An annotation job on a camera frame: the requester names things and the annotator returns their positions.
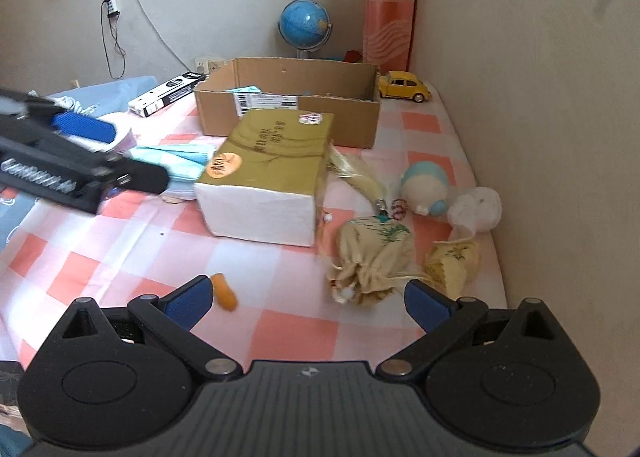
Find stack of blue face masks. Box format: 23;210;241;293
125;143;219;200

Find beige drawstring pouch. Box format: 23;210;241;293
327;215;416;307

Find gold tissue pack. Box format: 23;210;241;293
193;108;335;248

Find white wall socket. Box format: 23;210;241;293
194;56;229;74

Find white cable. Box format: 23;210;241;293
119;0;197;72

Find cardboard box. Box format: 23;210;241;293
193;57;382;150

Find black cable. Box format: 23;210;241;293
67;0;127;80

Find yellow toy car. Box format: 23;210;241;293
377;70;432;104

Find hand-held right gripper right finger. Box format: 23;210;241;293
376;279;572;381

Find blue floral pillow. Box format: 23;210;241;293
0;76;172;248

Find blue and white squishy toy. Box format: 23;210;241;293
399;160;450;216

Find pink patterned curtain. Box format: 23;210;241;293
362;0;420;76

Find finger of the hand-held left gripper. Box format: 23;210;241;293
91;156;170;195
0;88;117;144

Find black and white carton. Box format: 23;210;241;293
128;69;209;118

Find blue desk globe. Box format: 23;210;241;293
277;0;334;60

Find pink checkered tablecloth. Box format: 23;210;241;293
0;81;509;374

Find small yellow pouch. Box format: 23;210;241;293
423;239;481;301

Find small orange soft tube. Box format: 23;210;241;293
209;272;240;312

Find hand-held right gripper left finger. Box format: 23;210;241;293
49;275;243;381

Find white soft ball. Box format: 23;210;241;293
446;186;503;234

